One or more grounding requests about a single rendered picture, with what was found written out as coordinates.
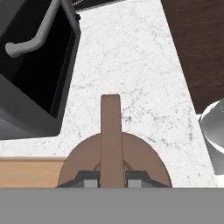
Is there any grey sink tap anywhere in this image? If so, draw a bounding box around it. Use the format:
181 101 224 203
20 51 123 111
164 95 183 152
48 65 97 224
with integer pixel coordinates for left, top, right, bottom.
4 0 62 59

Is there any light wooden tray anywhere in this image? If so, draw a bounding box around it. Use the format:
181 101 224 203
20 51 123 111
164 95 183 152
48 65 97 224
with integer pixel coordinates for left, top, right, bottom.
0 157 68 189

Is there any black appliance with white print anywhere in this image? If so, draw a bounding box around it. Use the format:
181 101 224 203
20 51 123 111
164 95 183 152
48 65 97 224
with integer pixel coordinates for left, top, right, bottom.
71 0 128 12

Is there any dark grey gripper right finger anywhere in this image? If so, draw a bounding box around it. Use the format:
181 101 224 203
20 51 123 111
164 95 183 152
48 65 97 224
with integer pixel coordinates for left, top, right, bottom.
125 170 172 189

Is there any black sink basin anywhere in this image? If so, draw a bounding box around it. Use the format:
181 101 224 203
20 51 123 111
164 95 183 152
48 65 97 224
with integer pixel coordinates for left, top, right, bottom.
0 0 82 140

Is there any brown kettle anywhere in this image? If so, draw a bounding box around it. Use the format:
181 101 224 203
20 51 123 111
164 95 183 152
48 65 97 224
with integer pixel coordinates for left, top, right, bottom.
57 94 173 189

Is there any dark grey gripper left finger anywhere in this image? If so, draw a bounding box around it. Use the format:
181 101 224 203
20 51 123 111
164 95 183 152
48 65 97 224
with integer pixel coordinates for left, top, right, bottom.
55 170 102 189

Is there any silver metal bowl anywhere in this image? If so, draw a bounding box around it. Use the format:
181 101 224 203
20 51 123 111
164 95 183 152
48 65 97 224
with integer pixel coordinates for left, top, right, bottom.
199 98 224 176

